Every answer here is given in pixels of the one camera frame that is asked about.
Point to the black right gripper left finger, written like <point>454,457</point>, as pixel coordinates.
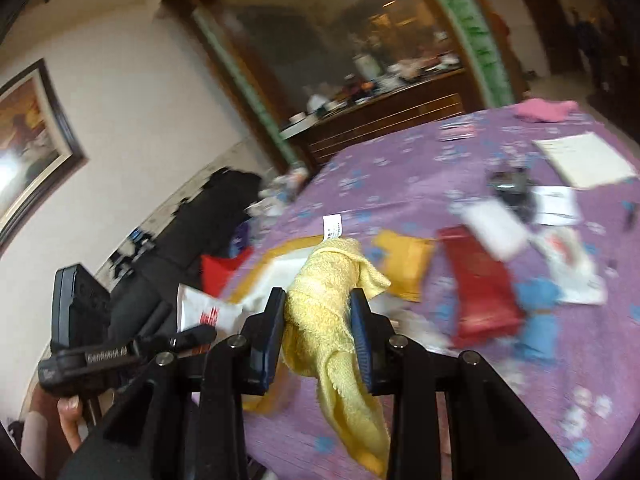
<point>182,418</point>

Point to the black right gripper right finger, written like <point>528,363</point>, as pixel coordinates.
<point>492,434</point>

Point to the blue soft cloth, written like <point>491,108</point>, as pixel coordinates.
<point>538,335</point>

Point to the yellow towel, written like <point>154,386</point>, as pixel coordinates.
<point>318,343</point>

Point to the yellow packet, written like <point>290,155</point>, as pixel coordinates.
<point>405,261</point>

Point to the person hand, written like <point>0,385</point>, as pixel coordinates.
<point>70,414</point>

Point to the black suitcase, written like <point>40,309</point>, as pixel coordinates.
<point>144,301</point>

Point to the white packet red print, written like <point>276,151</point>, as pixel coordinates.
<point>195,308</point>

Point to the red shopping bag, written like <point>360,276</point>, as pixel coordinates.
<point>217,271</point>

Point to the white foam box yellow tape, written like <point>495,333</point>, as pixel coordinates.
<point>275,268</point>

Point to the purple floral tablecloth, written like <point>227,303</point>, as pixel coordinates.
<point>412,183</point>

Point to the white printed wrapper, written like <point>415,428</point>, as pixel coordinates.
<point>571,268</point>

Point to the clear plastic bag bundle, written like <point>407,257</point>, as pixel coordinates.
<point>279,193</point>

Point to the black motor part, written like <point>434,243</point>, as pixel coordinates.
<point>514,187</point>

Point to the white paper sheet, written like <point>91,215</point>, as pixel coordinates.
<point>586,161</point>

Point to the pink cloth at table edge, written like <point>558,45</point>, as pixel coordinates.
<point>540,110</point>

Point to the wooden sideboard cabinet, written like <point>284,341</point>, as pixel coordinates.
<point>443,96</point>

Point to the framed wall painting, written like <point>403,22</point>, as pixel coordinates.
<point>38,147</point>

